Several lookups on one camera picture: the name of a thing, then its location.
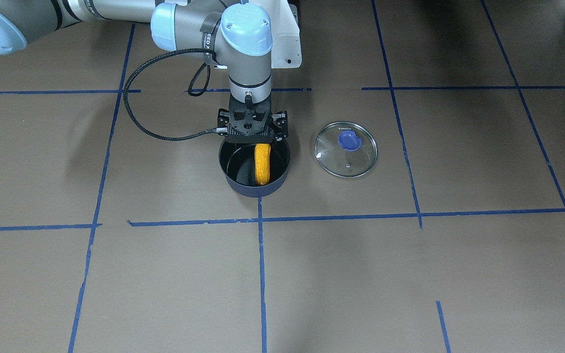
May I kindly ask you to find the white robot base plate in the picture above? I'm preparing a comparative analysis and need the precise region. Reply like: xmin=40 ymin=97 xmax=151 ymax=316
xmin=249 ymin=0 xmax=303 ymax=69

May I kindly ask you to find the yellow plastic corn cob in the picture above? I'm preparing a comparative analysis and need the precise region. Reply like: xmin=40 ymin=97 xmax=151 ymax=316
xmin=254 ymin=143 xmax=271 ymax=186

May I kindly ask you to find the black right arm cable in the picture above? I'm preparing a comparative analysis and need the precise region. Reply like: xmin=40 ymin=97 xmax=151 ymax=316
xmin=123 ymin=48 xmax=224 ymax=141

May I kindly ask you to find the black saucepan blue handle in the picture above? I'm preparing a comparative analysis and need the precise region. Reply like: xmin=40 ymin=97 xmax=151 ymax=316
xmin=218 ymin=139 xmax=291 ymax=198

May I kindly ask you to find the glass pot lid blue knob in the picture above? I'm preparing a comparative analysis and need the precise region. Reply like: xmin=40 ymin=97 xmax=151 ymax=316
xmin=314 ymin=121 xmax=378 ymax=178

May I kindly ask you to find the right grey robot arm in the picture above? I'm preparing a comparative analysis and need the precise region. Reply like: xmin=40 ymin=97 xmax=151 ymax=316
xmin=0 ymin=0 xmax=298 ymax=144

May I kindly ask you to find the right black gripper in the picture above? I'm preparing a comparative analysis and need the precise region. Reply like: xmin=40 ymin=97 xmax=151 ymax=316
xmin=217 ymin=96 xmax=289 ymax=141

